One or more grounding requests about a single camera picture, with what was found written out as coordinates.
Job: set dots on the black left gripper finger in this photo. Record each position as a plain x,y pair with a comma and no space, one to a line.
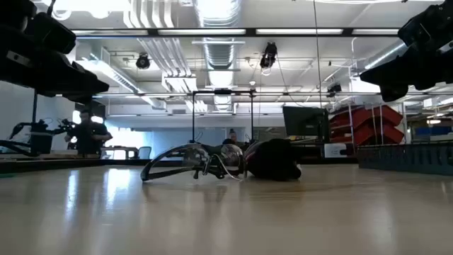
78,98
90,83

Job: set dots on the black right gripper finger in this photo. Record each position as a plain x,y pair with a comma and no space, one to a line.
396,71
394,93

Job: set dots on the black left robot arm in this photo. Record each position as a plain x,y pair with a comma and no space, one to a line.
14,14

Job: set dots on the person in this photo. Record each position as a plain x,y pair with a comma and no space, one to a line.
88,136
232,136

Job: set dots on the red storage bin rack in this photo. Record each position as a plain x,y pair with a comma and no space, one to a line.
368,124

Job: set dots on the blue storage bins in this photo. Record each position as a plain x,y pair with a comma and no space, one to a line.
433,130

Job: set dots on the white box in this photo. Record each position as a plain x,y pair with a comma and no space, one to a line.
334,150

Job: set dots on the grey office chair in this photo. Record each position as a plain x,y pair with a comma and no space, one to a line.
144,152

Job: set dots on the black computer monitor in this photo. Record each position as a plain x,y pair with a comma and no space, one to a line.
304,122

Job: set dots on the black red work glove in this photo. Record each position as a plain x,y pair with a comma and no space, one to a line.
272,159

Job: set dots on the clear safety glasses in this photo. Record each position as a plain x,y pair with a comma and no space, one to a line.
231,157

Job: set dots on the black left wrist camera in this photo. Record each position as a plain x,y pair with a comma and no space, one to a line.
49,32

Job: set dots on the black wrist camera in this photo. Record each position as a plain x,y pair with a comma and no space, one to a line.
428,21
49,32

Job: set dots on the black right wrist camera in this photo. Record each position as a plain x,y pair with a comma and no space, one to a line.
428,21

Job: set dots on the black hanging camera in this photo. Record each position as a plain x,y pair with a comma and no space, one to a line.
269,55
143,61
333,88

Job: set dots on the black background rig frame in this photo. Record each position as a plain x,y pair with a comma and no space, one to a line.
193,117

